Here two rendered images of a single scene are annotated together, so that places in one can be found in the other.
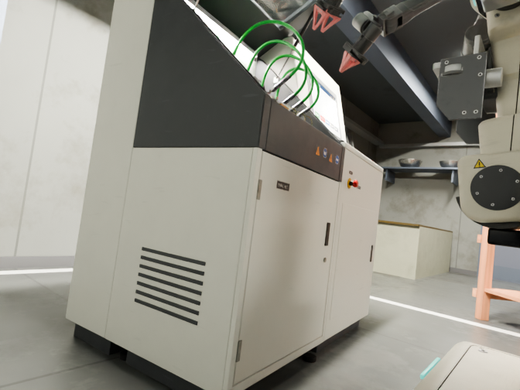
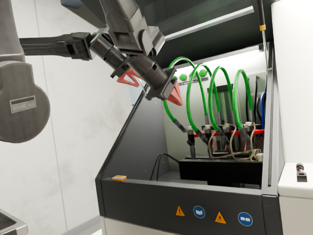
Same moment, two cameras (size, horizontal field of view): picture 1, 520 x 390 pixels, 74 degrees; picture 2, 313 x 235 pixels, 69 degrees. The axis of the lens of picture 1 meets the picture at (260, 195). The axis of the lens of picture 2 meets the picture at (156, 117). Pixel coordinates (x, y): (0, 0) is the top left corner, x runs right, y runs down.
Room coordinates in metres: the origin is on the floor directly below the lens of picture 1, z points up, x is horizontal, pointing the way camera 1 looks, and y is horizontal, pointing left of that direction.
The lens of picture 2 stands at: (1.31, -0.94, 1.20)
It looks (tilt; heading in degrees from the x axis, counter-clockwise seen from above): 1 degrees down; 91
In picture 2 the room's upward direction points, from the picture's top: 7 degrees counter-clockwise
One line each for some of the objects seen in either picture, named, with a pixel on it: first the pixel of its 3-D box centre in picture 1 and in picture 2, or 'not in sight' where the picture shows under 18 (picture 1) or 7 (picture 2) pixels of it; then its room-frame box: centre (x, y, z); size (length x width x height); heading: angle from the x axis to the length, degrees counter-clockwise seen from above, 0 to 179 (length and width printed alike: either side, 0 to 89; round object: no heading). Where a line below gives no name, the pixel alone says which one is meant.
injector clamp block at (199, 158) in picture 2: not in sight; (222, 176); (1.53, -0.02, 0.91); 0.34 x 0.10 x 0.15; 146
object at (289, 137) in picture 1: (306, 147); (168, 205); (1.30, -0.15, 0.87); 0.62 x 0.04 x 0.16; 146
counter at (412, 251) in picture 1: (413, 248); not in sight; (5.68, -2.58, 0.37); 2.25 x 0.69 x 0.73; 140
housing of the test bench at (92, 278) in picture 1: (219, 182); not in sight; (1.98, 0.24, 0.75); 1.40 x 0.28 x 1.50; 146
